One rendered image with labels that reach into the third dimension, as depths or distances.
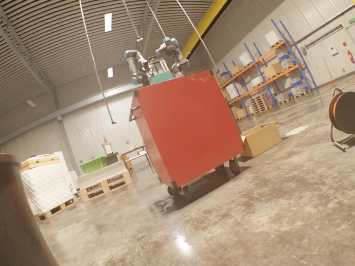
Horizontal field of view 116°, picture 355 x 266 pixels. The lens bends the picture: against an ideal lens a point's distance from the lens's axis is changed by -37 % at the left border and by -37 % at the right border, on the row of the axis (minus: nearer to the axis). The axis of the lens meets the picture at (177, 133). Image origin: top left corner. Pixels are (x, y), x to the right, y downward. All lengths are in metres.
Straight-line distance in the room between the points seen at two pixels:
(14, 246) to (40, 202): 3.55
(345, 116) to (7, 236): 1.56
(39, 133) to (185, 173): 14.76
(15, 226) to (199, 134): 1.25
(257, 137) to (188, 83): 0.91
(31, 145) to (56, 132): 2.59
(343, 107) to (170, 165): 1.25
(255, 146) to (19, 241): 1.87
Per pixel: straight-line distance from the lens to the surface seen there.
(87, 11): 10.43
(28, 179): 4.08
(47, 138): 15.20
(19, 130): 15.99
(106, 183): 3.95
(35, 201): 4.14
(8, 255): 0.50
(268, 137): 1.96
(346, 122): 1.28
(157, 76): 2.70
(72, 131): 14.48
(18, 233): 0.52
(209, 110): 1.44
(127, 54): 2.59
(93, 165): 4.98
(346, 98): 1.28
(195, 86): 1.47
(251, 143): 1.85
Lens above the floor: 0.48
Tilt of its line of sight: 2 degrees up
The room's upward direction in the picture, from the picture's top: 23 degrees counter-clockwise
